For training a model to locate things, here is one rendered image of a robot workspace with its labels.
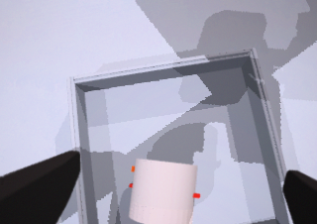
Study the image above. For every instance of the grey rectangular tray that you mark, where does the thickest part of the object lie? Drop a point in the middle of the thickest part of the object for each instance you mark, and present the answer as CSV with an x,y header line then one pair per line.
x,y
212,111

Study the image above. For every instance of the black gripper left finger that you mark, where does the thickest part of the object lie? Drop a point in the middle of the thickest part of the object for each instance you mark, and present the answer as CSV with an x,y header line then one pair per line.
x,y
38,193

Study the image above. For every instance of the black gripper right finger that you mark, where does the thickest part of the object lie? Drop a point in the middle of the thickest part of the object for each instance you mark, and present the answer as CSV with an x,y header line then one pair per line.
x,y
300,192

